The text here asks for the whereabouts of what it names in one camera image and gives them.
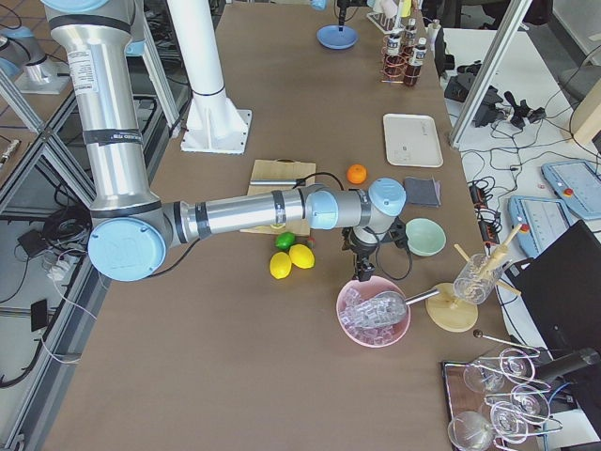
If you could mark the yellow lemon far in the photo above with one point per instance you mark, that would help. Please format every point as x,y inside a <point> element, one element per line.
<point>302,256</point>

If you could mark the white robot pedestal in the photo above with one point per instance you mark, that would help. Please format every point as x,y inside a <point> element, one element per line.
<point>214,124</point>

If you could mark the black power strip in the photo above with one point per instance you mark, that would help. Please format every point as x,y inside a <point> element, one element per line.
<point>488,220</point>

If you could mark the blue teach pendant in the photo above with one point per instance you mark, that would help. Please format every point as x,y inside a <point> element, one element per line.
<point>577,184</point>
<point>543,221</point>

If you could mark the black laptop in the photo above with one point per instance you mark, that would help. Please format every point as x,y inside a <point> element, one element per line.
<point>561,290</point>

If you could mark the blue teach pendant near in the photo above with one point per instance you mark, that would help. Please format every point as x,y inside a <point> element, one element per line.
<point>543,221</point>

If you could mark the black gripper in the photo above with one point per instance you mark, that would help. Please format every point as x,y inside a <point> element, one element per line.
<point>364,251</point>
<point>343,7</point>

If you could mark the copper wire bottle rack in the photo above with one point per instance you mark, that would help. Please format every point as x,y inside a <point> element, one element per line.
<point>403,56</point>

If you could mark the clear glass cup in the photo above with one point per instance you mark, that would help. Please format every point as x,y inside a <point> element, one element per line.
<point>474,284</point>

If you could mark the pink bowl with ice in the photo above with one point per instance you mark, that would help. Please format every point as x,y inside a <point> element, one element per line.
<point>350,310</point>

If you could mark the wire glass rack tray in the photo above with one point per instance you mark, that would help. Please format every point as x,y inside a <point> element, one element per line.
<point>460,398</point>

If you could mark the blue teach pendant far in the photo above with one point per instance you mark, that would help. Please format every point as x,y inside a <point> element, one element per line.
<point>577,184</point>

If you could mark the wine glass back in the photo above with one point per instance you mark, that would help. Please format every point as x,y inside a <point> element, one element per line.
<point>488,374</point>

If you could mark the green lime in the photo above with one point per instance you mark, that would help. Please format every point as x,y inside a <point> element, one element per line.
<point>285,240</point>

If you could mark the orange fruit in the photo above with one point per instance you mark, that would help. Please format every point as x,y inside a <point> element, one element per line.
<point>357,174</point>

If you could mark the green bowl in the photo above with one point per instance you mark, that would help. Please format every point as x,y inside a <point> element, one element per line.
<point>425,237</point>

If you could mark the cream rabbit tray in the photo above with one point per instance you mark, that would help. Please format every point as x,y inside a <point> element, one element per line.
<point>412,141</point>

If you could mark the wooden cup stand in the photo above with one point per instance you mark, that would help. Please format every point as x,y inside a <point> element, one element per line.
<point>454,315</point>

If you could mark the yellow lemon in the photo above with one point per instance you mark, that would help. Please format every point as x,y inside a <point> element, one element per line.
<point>302,256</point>
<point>280,265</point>

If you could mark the wooden cutting board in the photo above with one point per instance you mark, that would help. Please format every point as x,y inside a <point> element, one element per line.
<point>280,169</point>

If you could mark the black bar spoon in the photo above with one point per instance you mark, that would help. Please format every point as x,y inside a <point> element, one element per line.
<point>481,335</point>

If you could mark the tea bottle one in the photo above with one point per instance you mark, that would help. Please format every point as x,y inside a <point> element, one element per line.
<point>392,62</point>

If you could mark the steel muddler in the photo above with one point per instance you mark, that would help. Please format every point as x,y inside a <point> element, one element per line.
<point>278,182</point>

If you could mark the wine glass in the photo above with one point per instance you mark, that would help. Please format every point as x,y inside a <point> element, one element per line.
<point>469,430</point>
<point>488,374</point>
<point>514,413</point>

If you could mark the aluminium frame post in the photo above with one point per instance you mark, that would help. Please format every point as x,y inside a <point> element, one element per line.
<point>511,21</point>

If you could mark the grey folded cloth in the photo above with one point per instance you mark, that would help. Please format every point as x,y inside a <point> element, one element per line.
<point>422,192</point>

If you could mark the tea bottle two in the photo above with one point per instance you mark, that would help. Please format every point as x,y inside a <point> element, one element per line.
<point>415,63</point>

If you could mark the blue plate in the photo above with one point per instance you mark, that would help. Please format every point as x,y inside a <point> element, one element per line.
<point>337,37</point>

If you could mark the wine glass middle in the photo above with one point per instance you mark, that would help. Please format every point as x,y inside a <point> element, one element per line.
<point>514,413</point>

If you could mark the wine glass front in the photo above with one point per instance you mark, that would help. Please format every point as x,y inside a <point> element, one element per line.
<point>469,430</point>

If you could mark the tea bottle three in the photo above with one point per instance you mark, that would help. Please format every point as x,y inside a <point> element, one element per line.
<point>410,33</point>

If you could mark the yellow lemon near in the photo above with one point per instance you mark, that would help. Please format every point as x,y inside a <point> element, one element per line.
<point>280,265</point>

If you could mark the metal ice scoop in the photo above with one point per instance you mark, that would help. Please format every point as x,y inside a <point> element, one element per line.
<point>390,307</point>

